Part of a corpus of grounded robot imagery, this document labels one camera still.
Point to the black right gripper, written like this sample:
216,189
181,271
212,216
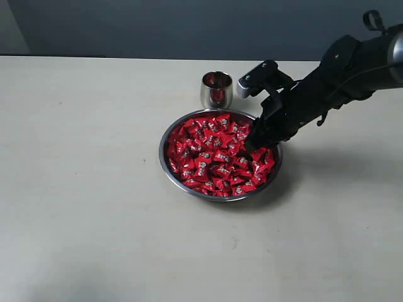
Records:
283,114

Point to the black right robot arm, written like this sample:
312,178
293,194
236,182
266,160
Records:
350,70

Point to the pile of red candies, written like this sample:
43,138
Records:
204,157

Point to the round stainless steel bowl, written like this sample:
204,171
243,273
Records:
167,163

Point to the shiny steel cup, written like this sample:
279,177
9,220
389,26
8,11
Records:
216,90

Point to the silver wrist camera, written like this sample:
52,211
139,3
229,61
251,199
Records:
264,77

